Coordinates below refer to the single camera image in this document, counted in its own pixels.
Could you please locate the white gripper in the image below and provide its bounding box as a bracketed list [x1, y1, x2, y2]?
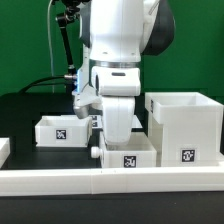
[73, 66, 141, 145]

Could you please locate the white drawer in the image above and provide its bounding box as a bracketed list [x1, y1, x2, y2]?
[91, 132, 157, 168]
[35, 115, 92, 147]

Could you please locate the white drawer cabinet box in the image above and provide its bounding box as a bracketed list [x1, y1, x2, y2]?
[145, 92, 224, 167]

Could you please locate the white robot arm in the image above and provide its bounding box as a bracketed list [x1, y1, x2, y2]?
[74, 0, 175, 146]

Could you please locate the paper sheet with markers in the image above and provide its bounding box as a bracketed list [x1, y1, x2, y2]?
[91, 115, 142, 129]

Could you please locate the black cable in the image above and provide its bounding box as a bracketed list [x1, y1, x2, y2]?
[18, 75, 75, 94]

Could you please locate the white cable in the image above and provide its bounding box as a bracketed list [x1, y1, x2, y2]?
[46, 0, 56, 94]

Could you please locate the white left fence rail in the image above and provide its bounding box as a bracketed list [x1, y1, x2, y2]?
[0, 138, 10, 169]

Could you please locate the white fence rail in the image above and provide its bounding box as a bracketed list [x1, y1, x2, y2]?
[0, 166, 224, 196]
[0, 138, 10, 169]

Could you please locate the white front fence rail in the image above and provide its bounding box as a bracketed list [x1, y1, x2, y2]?
[0, 166, 224, 196]

